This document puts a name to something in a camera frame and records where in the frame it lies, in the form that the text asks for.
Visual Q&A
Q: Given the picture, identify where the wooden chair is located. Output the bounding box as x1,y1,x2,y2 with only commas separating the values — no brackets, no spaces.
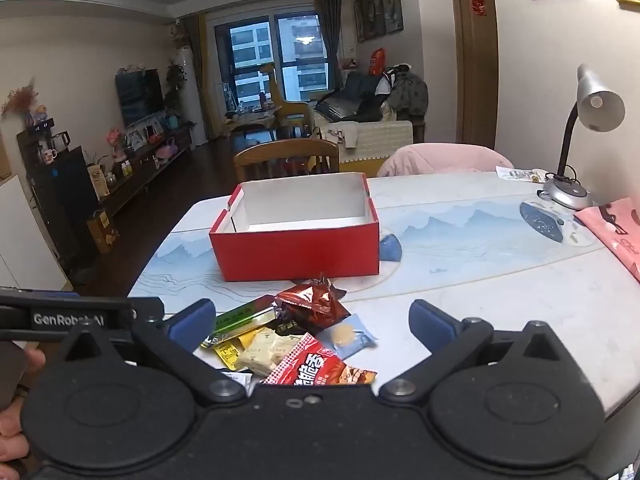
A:
233,139,341,183

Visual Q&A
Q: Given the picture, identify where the coffee table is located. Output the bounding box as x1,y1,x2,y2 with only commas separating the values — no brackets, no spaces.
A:
222,105,283,138

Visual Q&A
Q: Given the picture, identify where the sofa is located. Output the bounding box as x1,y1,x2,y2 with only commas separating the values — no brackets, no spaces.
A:
312,70,428,161

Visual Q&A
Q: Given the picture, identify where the mountain print table mat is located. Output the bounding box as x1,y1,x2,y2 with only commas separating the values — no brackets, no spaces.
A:
135,195,601,311

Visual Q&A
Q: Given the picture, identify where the yellow white knitted throw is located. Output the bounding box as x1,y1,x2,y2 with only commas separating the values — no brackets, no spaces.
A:
320,121,415,163

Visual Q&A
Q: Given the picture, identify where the black snack packet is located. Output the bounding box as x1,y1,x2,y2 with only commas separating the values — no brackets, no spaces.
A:
272,317,306,338

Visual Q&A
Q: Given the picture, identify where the dark red foil snack packet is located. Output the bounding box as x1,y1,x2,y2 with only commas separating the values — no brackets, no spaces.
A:
274,274,352,335

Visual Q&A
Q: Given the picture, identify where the white cabinet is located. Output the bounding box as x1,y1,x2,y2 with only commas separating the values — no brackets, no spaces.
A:
0,175,68,291

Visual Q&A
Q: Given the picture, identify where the dark jacket pile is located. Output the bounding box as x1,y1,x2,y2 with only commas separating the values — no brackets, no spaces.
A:
385,65,429,121

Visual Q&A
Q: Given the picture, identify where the dark wooden tv cabinet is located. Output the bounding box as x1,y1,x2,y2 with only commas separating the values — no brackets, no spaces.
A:
97,125,196,216

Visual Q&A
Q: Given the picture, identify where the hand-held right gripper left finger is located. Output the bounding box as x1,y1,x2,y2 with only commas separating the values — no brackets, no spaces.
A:
62,299,248,406

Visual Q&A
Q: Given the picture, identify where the wooden door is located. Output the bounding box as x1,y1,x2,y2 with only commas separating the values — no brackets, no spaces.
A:
447,0,501,151

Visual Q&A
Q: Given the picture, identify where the white tower air conditioner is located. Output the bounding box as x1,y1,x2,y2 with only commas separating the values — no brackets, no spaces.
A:
177,46,207,146

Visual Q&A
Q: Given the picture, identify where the dried flower bunch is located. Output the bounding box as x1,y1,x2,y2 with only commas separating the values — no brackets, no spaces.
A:
0,79,38,118

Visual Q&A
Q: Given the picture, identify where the grey curtain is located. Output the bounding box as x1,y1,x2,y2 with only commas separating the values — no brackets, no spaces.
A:
314,0,346,91

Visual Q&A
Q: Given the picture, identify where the red cardboard box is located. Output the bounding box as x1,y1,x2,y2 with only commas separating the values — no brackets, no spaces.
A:
209,172,381,282

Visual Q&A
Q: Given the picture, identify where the brown printed box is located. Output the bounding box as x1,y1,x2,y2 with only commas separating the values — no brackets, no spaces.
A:
87,210,120,254

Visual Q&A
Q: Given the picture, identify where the television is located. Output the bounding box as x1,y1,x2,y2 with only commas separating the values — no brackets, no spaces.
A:
115,69,166,128

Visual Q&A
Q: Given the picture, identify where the silver desk lamp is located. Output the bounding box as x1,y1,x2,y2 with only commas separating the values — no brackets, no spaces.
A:
536,64,626,211

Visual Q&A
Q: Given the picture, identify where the black cabinet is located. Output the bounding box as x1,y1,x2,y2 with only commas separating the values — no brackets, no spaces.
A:
17,127,101,271

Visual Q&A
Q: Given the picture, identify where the large window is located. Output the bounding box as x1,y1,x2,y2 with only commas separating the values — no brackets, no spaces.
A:
215,10,331,106

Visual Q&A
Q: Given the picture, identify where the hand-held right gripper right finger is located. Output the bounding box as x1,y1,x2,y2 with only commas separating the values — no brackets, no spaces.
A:
380,299,573,403

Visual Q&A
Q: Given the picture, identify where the light blue cookie packet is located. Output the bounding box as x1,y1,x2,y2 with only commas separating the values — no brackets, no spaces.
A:
315,313,379,360

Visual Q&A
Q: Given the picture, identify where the person's left hand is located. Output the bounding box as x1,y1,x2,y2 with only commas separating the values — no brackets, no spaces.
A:
0,349,46,466

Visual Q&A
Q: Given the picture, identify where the green snack packet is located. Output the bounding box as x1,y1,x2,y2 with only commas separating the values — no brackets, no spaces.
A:
201,294,278,350

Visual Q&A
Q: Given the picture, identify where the yellow white snack packet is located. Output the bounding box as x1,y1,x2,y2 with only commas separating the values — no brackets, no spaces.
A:
214,327,303,377

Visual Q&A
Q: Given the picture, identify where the yellow giraffe chair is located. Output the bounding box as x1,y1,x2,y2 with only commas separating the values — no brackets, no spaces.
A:
260,62,311,131

